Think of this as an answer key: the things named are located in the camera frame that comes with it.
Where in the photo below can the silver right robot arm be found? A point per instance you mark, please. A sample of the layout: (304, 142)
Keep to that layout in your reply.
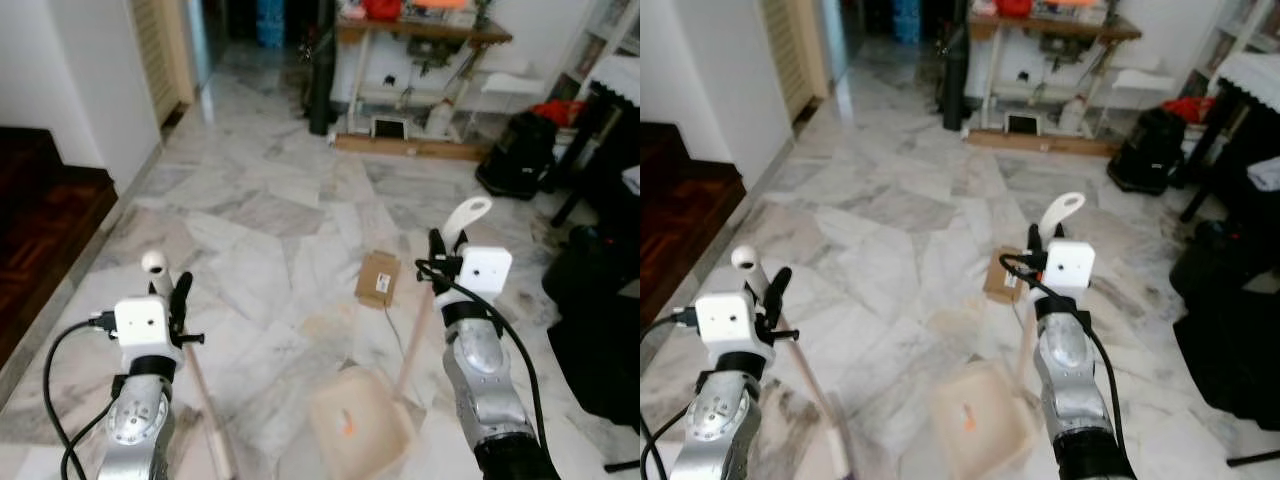
(1075, 385)
(485, 385)

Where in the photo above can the flat brown cardboard box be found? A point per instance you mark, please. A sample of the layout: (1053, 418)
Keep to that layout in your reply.
(998, 280)
(378, 280)

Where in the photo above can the small framed picture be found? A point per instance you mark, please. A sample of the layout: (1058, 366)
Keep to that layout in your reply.
(1021, 124)
(389, 128)

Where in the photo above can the black bag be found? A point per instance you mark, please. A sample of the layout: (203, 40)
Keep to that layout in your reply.
(1147, 150)
(518, 155)

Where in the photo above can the white plastic jug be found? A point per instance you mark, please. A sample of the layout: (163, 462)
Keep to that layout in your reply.
(440, 120)
(1074, 115)

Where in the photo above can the large black suitcase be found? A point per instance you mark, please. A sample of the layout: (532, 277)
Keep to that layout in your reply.
(1230, 340)
(600, 340)

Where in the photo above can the black table leg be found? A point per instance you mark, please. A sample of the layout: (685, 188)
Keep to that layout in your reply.
(585, 160)
(1215, 155)

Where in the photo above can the red cloth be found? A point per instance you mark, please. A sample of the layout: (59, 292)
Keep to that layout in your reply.
(558, 110)
(1188, 107)

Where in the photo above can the tall black cylinder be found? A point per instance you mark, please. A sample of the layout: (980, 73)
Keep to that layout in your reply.
(954, 68)
(322, 70)

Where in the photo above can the thin black rod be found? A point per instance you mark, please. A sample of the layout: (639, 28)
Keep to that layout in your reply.
(622, 465)
(1255, 457)

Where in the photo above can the cluttered wooden table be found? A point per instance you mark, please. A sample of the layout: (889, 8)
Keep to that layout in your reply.
(425, 32)
(1055, 28)

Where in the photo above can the red round item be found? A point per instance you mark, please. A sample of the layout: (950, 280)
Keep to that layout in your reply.
(1013, 7)
(382, 8)

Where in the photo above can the slatted wooden door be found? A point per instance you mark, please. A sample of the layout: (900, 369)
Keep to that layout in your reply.
(795, 50)
(160, 55)

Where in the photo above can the blue crate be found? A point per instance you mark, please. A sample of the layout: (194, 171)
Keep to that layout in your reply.
(905, 20)
(270, 22)

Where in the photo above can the white shelf unit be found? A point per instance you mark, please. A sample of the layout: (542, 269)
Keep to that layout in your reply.
(605, 35)
(1240, 30)

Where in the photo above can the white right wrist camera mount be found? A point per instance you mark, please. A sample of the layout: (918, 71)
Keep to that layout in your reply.
(485, 270)
(1070, 266)

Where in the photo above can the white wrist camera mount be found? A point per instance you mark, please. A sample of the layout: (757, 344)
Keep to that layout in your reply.
(725, 322)
(142, 325)
(1070, 266)
(485, 270)

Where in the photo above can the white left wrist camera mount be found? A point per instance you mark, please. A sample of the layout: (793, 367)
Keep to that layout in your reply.
(142, 325)
(725, 322)

